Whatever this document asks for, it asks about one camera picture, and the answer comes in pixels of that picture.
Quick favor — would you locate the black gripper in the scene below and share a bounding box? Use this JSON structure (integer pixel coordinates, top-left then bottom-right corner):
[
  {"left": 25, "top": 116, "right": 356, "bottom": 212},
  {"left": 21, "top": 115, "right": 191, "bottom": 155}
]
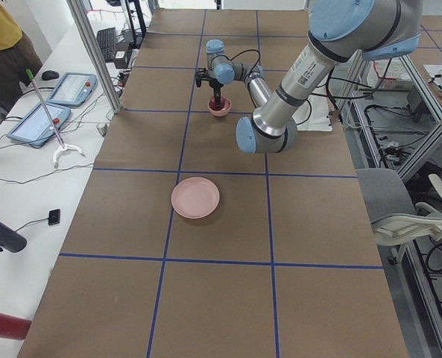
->
[{"left": 210, "top": 80, "right": 223, "bottom": 106}]

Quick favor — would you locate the red apple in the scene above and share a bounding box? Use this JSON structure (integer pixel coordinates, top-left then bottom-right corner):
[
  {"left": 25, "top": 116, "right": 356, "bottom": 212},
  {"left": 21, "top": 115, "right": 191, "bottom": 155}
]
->
[{"left": 209, "top": 102, "right": 230, "bottom": 112}]

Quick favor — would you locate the pink bowl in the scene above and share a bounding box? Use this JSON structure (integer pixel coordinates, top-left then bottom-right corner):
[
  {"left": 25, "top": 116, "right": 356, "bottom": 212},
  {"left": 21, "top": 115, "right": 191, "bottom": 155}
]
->
[{"left": 208, "top": 96, "right": 232, "bottom": 118}]

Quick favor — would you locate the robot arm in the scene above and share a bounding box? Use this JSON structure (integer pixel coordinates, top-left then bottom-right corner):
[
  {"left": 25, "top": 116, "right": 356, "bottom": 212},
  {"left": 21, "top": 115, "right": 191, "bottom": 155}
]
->
[{"left": 195, "top": 1, "right": 423, "bottom": 153}]

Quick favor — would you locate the pink plate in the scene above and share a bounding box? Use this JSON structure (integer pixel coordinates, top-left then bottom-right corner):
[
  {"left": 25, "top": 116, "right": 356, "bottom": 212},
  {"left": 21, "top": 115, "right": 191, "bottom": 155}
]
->
[{"left": 171, "top": 177, "right": 220, "bottom": 219}]

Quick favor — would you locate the black keyboard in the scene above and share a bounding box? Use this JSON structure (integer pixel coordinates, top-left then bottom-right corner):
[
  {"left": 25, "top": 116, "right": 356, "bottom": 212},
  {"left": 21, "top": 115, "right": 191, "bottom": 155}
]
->
[{"left": 96, "top": 27, "right": 116, "bottom": 63}]

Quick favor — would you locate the far teach pendant tablet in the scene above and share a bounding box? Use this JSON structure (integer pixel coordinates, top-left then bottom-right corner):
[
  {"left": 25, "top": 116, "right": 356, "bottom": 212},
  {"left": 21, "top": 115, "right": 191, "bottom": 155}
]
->
[{"left": 47, "top": 72, "right": 98, "bottom": 107}]

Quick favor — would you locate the teach pendant tablet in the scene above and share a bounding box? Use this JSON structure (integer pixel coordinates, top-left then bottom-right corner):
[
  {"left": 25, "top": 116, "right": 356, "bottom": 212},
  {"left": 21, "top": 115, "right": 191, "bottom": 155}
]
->
[
  {"left": 47, "top": 72, "right": 98, "bottom": 107},
  {"left": 7, "top": 104, "right": 71, "bottom": 148}
]

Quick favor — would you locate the reacher grabber tool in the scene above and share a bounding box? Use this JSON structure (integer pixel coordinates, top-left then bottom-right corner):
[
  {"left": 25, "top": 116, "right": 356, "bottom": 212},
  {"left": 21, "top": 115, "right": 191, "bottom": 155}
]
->
[{"left": 25, "top": 69, "right": 86, "bottom": 169}]

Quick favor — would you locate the black computer mouse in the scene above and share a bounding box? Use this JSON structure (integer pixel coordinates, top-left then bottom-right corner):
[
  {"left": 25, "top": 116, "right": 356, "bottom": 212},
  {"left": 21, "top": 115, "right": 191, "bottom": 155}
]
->
[{"left": 41, "top": 70, "right": 60, "bottom": 81}]

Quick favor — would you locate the near teach pendant tablet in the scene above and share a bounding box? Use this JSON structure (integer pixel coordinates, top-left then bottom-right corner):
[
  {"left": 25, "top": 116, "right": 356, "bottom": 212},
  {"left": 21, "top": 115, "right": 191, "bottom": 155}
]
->
[{"left": 7, "top": 104, "right": 71, "bottom": 148}]

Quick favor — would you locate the small black square sensor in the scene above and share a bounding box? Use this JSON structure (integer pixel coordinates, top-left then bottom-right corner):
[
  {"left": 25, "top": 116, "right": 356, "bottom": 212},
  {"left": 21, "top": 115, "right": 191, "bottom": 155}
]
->
[{"left": 48, "top": 209, "right": 61, "bottom": 226}]

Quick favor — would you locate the person in yellow shirt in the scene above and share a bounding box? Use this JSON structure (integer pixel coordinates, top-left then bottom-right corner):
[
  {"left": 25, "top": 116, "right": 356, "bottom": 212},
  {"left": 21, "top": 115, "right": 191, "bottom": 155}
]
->
[{"left": 0, "top": 2, "right": 42, "bottom": 112}]

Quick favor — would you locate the white office chair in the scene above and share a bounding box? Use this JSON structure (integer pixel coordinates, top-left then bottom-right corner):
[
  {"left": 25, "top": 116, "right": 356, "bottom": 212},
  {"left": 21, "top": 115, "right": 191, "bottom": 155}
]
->
[{"left": 356, "top": 168, "right": 442, "bottom": 265}]

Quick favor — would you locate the red bottle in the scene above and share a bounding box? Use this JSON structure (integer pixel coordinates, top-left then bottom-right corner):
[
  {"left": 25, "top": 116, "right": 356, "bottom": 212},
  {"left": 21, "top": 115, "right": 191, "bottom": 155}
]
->
[{"left": 0, "top": 313, "right": 32, "bottom": 340}]

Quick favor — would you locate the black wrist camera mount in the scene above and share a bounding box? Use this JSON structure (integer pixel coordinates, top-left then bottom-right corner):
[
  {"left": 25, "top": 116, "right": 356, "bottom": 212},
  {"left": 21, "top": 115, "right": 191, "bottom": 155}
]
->
[{"left": 195, "top": 68, "right": 212, "bottom": 88}]

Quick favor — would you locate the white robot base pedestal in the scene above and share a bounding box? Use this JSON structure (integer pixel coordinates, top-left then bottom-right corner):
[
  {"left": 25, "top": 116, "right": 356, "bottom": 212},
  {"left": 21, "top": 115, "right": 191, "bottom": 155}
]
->
[{"left": 292, "top": 95, "right": 332, "bottom": 132}]

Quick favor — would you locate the aluminium frame post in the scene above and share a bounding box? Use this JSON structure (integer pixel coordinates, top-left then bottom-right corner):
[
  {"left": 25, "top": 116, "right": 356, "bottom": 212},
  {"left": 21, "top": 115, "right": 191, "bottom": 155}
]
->
[{"left": 66, "top": 0, "right": 121, "bottom": 114}]

